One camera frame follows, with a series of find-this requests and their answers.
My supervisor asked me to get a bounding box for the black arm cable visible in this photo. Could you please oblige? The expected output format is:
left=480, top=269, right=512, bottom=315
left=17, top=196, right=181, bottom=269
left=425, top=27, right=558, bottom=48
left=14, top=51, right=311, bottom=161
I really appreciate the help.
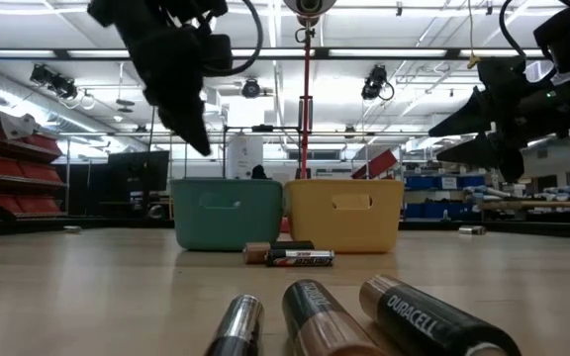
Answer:
left=498, top=0, right=528, bottom=59
left=205, top=0, right=265, bottom=78

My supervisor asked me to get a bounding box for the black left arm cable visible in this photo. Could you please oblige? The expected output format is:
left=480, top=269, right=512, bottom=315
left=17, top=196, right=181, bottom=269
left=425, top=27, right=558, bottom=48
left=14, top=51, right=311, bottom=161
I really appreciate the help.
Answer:
left=205, top=0, right=265, bottom=78

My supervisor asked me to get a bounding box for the white grey bracket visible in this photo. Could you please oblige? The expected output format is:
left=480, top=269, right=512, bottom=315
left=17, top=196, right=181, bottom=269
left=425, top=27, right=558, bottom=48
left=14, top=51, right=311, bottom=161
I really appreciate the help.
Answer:
left=0, top=112, right=43, bottom=141

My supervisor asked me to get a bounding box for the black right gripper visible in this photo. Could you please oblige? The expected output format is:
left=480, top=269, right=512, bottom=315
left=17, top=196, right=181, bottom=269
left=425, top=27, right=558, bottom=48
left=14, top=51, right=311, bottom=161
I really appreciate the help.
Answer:
left=427, top=77, right=570, bottom=185

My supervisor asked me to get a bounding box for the black metal frame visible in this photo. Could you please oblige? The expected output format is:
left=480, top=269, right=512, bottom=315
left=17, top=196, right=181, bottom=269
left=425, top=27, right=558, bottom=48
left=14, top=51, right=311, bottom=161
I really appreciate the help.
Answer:
left=222, top=124, right=302, bottom=180

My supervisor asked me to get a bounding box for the wooden beam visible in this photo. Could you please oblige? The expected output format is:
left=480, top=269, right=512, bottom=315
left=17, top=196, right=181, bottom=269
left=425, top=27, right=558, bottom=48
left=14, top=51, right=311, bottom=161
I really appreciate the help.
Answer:
left=480, top=199, right=570, bottom=210

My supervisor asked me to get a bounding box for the teal plastic bin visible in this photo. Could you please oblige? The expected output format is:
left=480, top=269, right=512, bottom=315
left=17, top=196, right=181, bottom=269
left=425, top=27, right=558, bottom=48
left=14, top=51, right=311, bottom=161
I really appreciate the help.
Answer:
left=169, top=177, right=285, bottom=252

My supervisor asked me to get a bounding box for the white cylindrical tank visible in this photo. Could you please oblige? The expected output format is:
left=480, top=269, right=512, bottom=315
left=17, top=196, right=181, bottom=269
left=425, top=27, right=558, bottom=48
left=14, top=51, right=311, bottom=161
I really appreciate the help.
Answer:
left=226, top=133, right=265, bottom=180

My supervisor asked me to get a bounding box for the red tilted bin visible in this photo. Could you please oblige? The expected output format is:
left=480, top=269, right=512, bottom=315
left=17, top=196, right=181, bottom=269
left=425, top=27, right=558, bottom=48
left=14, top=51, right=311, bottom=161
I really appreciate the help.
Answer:
left=350, top=148, right=400, bottom=180

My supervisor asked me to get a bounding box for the yellow plastic bin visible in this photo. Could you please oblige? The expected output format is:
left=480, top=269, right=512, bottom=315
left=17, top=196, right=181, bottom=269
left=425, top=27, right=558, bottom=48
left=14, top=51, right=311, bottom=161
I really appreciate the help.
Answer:
left=283, top=178, right=406, bottom=255

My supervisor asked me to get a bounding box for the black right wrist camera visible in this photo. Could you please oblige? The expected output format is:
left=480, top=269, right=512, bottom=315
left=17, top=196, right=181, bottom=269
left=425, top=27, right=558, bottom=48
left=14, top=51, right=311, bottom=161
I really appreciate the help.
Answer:
left=476, top=55, right=528, bottom=89

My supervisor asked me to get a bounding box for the black table border rail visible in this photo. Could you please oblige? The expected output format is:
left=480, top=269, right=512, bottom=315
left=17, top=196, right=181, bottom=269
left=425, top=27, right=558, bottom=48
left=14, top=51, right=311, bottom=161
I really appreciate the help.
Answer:
left=0, top=216, right=570, bottom=237

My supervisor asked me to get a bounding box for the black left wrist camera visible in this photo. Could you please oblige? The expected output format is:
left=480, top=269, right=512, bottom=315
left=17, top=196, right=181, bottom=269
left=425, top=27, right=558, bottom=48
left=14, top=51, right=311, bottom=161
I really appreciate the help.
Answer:
left=204, top=33, right=234, bottom=76

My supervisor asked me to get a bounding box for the black hanging camera device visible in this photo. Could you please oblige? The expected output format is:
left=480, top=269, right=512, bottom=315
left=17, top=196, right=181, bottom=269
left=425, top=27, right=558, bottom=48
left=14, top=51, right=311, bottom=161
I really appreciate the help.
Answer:
left=360, top=63, right=396, bottom=102
left=29, top=62, right=79, bottom=101

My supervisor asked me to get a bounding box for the black copper Duracell battery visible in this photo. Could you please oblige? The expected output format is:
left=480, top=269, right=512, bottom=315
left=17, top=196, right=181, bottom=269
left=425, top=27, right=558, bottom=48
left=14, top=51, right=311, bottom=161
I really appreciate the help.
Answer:
left=358, top=274, right=523, bottom=356
left=281, top=279, right=390, bottom=356

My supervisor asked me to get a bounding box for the black monitor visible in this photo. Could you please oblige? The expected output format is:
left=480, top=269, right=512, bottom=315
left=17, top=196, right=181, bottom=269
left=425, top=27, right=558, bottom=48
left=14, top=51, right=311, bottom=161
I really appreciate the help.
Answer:
left=107, top=150, right=171, bottom=194

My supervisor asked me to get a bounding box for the black round hanging camera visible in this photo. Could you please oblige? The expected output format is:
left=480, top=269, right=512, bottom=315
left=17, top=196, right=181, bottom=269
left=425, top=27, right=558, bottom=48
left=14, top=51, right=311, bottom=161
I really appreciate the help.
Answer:
left=240, top=77, right=262, bottom=100

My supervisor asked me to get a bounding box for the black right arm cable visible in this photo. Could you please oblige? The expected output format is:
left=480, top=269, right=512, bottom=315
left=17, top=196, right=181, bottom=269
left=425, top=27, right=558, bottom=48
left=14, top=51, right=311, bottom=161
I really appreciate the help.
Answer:
left=498, top=0, right=528, bottom=59

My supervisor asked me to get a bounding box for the red camera stand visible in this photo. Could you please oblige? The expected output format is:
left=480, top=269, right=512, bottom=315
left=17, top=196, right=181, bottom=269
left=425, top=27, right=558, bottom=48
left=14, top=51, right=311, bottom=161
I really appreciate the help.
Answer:
left=278, top=14, right=315, bottom=234

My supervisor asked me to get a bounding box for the grey round overhead camera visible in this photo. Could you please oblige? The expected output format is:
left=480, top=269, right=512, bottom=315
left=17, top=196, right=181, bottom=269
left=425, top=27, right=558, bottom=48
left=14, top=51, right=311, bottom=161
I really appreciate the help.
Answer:
left=282, top=0, right=338, bottom=29

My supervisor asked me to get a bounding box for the black silver Energizer battery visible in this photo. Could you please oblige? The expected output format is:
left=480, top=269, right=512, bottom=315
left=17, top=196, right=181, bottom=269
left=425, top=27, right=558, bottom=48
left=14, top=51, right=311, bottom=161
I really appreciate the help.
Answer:
left=265, top=248, right=336, bottom=268

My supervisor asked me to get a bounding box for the blue bin shelf unit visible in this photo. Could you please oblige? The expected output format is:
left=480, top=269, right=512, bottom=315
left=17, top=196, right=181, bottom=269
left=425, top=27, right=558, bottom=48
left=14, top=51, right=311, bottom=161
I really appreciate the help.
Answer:
left=402, top=172, right=488, bottom=221

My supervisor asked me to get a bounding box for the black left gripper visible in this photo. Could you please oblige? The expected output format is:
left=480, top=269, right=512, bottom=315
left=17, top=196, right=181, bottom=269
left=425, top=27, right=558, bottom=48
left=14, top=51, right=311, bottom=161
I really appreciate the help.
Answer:
left=125, top=22, right=213, bottom=157

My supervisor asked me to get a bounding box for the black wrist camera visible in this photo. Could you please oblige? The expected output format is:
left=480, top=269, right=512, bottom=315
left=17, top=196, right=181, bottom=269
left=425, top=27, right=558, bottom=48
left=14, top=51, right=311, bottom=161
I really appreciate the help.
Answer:
left=476, top=55, right=528, bottom=89
left=204, top=33, right=234, bottom=76

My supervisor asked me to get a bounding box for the black overhead frame bar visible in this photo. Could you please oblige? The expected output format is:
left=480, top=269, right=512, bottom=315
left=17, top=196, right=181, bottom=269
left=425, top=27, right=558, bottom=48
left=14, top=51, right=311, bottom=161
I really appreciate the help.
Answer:
left=0, top=46, right=570, bottom=62

